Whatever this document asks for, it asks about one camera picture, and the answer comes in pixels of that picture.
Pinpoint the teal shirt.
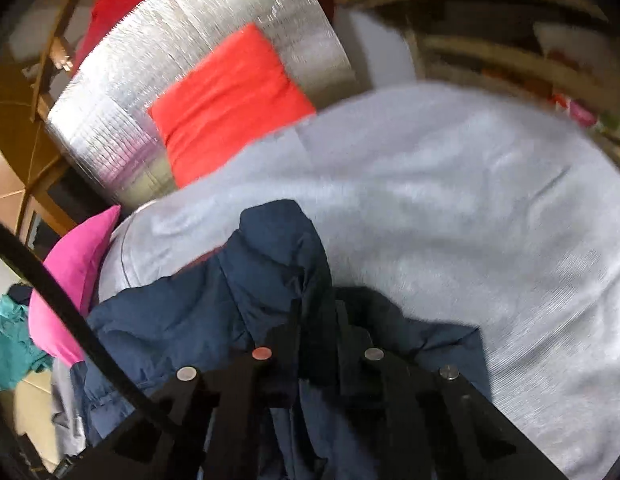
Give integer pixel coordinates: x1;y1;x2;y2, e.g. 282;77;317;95
0;294;53;392

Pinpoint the silver foil insulation mat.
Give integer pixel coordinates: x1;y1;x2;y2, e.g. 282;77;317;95
45;0;355;206

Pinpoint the wooden shelf unit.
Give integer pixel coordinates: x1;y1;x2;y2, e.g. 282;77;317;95
335;0;620;171

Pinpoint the wooden cabinet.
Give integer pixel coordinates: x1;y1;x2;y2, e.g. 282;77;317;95
0;0;116;256

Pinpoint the black cable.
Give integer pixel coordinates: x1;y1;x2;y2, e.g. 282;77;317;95
0;212;181;431

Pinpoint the cream seat cushion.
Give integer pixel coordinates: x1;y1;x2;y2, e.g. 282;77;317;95
12;370;61;466

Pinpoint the grey bed blanket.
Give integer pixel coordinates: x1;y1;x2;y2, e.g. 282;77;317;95
50;82;620;480

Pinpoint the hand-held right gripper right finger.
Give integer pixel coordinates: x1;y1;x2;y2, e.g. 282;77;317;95
335;300;568;480

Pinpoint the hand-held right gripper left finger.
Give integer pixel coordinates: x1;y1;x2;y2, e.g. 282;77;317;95
85;310;311;480

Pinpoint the orange-red pillow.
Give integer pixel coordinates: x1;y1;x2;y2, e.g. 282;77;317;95
147;22;317;188

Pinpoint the navy blue padded jacket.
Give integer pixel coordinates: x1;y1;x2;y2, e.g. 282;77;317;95
82;199;493;480

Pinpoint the pink pillow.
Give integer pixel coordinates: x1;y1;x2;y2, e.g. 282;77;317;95
29;205;122;366

